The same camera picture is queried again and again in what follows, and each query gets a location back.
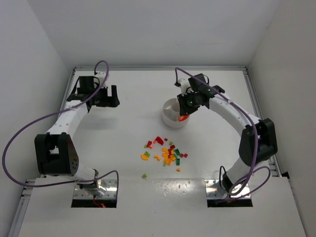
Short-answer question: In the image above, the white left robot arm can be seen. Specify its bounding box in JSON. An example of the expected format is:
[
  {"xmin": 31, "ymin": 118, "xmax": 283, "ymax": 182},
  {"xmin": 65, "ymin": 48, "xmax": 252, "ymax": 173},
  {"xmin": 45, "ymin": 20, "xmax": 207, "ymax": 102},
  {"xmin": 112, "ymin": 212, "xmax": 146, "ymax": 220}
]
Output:
[{"xmin": 35, "ymin": 72, "xmax": 119, "ymax": 196}]

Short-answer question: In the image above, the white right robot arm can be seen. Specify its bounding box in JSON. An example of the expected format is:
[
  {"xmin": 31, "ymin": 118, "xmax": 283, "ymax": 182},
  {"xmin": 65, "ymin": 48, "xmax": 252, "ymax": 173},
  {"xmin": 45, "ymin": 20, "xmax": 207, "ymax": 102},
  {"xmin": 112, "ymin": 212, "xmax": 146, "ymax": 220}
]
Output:
[{"xmin": 175, "ymin": 74, "xmax": 278, "ymax": 193}]

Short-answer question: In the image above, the white divided round container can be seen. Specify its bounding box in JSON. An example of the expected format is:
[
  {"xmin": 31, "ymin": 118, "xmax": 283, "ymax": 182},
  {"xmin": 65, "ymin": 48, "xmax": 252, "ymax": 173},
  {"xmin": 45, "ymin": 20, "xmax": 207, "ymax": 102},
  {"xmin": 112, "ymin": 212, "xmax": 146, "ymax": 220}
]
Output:
[{"xmin": 162, "ymin": 98, "xmax": 190, "ymax": 129}]

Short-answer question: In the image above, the red lego pair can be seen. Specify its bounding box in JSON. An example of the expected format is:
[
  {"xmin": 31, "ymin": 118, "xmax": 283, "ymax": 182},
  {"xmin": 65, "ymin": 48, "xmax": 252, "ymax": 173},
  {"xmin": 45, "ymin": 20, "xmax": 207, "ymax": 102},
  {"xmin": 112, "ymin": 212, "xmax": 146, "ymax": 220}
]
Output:
[{"xmin": 180, "ymin": 153, "xmax": 188, "ymax": 158}]

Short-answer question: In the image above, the yellow curved lego piece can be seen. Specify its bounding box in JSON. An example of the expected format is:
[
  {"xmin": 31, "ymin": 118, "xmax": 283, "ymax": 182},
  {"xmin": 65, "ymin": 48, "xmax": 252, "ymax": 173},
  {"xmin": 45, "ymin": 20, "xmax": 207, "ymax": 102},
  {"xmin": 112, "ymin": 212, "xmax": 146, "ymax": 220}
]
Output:
[{"xmin": 141, "ymin": 154, "xmax": 149, "ymax": 160}]

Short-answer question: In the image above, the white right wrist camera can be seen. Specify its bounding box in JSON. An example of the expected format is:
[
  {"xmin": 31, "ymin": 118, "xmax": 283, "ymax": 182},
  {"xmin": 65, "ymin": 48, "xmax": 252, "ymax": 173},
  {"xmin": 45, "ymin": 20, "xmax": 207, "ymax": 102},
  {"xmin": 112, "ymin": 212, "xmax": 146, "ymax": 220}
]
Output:
[{"xmin": 178, "ymin": 79, "xmax": 193, "ymax": 96}]

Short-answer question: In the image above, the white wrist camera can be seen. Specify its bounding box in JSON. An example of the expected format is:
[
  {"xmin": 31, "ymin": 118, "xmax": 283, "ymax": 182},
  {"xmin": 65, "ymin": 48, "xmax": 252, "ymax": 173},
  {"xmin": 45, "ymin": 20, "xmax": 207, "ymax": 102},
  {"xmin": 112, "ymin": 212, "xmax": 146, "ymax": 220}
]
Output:
[
  {"xmin": 178, "ymin": 79, "xmax": 193, "ymax": 96},
  {"xmin": 94, "ymin": 72, "xmax": 108, "ymax": 85}
]

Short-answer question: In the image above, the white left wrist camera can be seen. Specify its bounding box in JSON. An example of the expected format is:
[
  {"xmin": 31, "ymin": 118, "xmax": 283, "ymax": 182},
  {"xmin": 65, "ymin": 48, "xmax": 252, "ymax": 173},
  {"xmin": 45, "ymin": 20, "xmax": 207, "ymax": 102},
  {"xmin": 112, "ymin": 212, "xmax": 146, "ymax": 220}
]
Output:
[{"xmin": 94, "ymin": 72, "xmax": 108, "ymax": 85}]

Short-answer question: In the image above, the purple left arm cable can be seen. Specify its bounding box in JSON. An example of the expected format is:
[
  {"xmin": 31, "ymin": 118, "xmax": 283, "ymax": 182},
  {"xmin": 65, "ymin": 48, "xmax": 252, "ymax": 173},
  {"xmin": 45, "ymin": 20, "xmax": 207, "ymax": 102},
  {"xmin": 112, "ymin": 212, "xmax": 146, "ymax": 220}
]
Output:
[{"xmin": 2, "ymin": 60, "xmax": 119, "ymax": 196}]

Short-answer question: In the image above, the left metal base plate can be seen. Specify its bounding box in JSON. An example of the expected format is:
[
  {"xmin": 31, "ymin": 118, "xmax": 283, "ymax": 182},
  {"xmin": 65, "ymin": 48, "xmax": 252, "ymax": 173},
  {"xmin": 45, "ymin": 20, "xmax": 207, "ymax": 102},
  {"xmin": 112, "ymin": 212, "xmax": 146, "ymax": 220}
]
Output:
[{"xmin": 73, "ymin": 179, "xmax": 118, "ymax": 199}]

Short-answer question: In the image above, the metal base plate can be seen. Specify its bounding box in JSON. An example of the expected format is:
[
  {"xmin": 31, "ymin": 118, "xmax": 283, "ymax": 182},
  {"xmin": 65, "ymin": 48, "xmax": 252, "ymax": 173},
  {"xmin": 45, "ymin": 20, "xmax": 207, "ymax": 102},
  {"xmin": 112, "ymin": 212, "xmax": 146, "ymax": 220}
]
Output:
[
  {"xmin": 205, "ymin": 179, "xmax": 251, "ymax": 198},
  {"xmin": 73, "ymin": 179, "xmax": 118, "ymax": 199}
]

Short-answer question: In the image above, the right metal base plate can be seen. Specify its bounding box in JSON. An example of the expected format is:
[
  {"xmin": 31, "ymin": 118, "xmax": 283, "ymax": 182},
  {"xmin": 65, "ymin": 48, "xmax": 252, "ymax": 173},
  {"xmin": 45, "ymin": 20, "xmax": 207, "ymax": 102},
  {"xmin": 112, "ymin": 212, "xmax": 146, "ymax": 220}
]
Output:
[{"xmin": 205, "ymin": 179, "xmax": 251, "ymax": 198}]

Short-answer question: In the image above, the aluminium frame rail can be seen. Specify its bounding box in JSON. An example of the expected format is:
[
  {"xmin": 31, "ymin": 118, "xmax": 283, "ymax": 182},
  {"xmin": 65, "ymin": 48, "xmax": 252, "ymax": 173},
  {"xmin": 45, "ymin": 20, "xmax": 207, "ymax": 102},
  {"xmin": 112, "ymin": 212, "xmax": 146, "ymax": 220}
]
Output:
[{"xmin": 243, "ymin": 67, "xmax": 281, "ymax": 177}]

